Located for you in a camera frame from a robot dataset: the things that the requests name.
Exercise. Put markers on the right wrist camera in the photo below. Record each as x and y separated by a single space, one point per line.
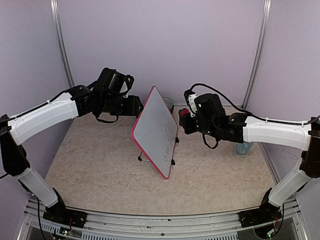
190 97

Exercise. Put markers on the pink framed whiteboard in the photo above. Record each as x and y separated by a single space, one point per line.
155 132

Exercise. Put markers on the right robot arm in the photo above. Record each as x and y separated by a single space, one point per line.
207 116

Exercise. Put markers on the left aluminium frame post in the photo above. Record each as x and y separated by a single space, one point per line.
54 6

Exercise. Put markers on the green ceramic bowl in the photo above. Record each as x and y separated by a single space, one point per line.
169 103

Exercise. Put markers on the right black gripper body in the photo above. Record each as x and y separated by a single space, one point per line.
189 128

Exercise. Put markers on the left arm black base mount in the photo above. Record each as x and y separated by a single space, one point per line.
59 213

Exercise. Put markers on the red whiteboard eraser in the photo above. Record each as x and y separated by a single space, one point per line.
184 112

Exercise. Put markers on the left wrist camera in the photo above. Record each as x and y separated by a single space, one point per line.
127 85

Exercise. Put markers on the front aluminium rail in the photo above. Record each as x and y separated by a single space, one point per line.
113 226

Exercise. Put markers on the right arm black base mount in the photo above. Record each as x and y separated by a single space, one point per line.
266 212

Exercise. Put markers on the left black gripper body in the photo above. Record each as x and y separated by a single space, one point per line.
129 110

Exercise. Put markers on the light blue mug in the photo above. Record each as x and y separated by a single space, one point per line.
243 148

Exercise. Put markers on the right aluminium frame post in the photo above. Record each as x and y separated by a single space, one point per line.
258 52

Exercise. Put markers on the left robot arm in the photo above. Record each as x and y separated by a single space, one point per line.
108 94

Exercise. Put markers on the aluminium frame post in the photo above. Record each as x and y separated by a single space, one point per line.
54 6
258 52

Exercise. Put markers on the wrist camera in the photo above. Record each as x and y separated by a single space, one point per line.
190 97
127 85

